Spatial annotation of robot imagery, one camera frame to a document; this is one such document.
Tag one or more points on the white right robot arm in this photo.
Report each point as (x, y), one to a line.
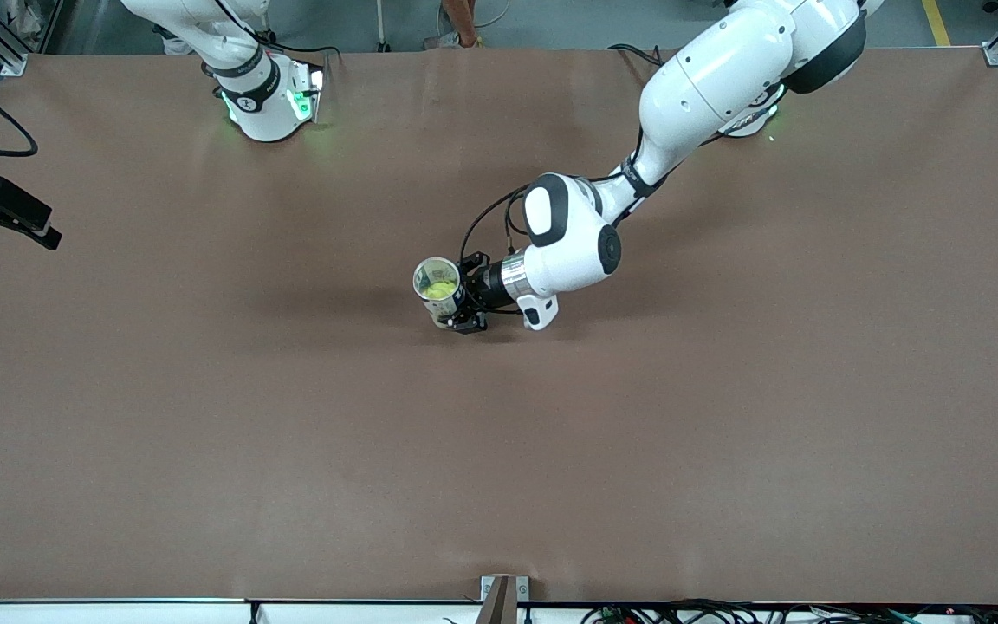
(261, 104)

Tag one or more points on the metal table edge bracket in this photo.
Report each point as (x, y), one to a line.
(487, 589)

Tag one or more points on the person's foot in sandal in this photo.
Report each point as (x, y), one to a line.
(463, 22)

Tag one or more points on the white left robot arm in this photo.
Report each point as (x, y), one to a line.
(724, 78)

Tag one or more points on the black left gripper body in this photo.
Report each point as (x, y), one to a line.
(483, 285)

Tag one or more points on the thin white pole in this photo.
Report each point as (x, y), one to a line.
(380, 26)

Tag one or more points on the white blue tennis ball can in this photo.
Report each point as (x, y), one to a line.
(430, 269)

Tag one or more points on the plain yellow tennis ball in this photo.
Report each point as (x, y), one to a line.
(440, 290)

